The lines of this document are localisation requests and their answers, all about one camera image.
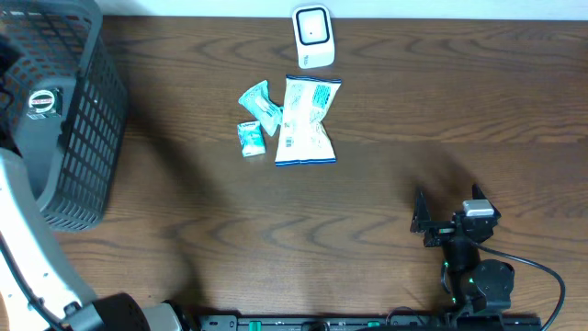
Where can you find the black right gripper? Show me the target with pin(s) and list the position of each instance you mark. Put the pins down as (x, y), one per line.
(440, 230)

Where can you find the cream snack bag blue trim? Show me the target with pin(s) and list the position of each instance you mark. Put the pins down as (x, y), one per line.
(302, 138)

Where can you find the teal tissue packet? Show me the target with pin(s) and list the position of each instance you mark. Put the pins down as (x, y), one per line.
(251, 138)

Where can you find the teal plastic-wrapped packet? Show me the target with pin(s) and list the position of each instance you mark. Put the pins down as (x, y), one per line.
(257, 101)

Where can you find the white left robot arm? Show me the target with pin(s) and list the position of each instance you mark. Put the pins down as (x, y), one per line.
(40, 289)

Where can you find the black-white right robot arm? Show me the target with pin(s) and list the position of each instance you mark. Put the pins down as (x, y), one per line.
(477, 286)

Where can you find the white barcode scanner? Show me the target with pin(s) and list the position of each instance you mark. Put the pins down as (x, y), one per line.
(314, 36)

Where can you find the dark grey plastic basket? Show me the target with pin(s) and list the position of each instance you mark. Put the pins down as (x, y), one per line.
(70, 160)

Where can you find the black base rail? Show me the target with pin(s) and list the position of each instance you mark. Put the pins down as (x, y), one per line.
(403, 321)

